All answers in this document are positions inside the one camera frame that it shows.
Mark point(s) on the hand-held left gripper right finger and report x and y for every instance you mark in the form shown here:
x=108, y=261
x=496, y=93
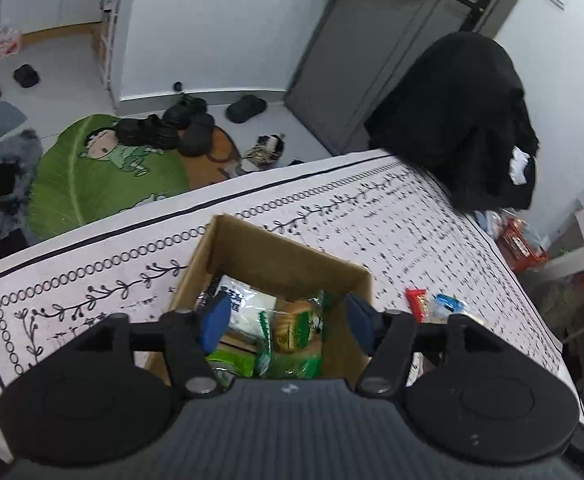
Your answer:
x=359, y=320

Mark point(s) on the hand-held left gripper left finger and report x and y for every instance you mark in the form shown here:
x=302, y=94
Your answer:
x=216, y=322

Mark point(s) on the white packet with dark label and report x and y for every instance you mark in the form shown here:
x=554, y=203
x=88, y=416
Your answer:
x=244, y=305

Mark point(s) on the bright green snack packet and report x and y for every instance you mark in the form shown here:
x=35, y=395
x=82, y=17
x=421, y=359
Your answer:
x=229, y=362

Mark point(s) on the red snack packet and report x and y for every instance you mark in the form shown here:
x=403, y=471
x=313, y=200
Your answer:
x=417, y=305

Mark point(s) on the orange biscuit packet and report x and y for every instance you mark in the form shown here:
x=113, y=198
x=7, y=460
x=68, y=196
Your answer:
x=294, y=322

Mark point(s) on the blue snack packet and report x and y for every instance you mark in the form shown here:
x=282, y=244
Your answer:
x=447, y=306

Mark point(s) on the brown cardboard box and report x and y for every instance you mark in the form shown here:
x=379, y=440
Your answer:
x=282, y=260

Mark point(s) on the white printed cloth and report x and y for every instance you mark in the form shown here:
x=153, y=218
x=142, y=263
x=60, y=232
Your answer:
x=422, y=210

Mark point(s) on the brown mat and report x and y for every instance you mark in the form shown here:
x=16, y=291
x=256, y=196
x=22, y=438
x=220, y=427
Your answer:
x=221, y=155

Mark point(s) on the patterned sneakers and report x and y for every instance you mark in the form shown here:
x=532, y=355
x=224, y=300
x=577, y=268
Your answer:
x=264, y=152

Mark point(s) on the red plastic basket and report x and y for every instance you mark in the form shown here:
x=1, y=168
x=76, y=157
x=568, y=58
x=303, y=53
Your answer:
x=519, y=245

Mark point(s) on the black shoe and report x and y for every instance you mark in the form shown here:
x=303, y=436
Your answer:
x=144, y=132
x=196, y=135
x=184, y=110

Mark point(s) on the green leaf rug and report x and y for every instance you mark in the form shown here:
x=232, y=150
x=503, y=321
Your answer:
x=86, y=180

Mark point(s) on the black coat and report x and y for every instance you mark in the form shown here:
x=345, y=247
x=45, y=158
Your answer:
x=452, y=120

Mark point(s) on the grey fluffy rug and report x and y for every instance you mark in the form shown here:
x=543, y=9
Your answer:
x=14, y=160

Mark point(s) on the grey door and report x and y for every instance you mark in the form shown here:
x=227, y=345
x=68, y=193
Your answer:
x=372, y=50

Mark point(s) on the white storage rack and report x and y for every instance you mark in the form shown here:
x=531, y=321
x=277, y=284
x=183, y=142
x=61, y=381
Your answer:
x=109, y=25

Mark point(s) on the red white plastic bag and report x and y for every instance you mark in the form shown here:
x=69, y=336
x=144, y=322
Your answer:
x=4, y=42

